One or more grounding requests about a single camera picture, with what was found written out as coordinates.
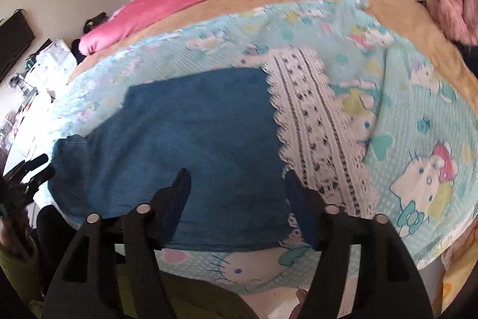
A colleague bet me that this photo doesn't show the black bag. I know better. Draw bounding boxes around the black bag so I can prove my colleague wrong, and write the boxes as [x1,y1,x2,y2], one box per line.
[83,13,109,33]

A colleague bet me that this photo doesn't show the yellow printed cloth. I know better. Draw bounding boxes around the yellow printed cloth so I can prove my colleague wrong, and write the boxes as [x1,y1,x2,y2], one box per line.
[442,244,478,308]

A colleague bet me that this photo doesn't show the white drawer dresser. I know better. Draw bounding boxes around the white drawer dresser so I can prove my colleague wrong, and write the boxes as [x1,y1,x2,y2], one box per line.
[22,39,73,95]

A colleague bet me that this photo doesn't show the pink fluffy plush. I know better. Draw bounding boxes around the pink fluffy plush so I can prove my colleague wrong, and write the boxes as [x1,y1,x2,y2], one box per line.
[426,0,477,43]

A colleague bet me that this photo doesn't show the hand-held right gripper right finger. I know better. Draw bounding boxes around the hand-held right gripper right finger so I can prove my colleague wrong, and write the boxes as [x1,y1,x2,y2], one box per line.
[284,170,434,319]

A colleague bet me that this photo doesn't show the person's right hand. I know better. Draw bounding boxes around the person's right hand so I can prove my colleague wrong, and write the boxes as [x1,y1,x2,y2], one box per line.
[291,287,310,319]

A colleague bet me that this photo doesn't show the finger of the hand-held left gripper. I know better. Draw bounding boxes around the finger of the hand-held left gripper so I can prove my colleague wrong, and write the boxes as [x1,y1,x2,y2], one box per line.
[20,167,56,194]
[23,154,49,171]

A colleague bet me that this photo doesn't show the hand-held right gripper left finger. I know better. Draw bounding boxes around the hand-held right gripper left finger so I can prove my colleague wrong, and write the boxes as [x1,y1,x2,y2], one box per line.
[40,168,192,319]

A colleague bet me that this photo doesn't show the black flat television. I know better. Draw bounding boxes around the black flat television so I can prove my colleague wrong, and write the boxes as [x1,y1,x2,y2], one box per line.
[0,10,36,80]

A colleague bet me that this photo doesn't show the blue denim pants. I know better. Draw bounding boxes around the blue denim pants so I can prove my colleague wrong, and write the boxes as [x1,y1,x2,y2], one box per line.
[48,46,379,253]

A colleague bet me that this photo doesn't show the cartoon cat printed blanket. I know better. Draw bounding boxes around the cartoon cat printed blanket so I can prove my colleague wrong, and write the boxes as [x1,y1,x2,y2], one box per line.
[48,0,478,295]

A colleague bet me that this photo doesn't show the person's green top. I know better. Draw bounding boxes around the person's green top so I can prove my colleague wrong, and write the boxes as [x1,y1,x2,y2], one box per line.
[116,263,259,319]

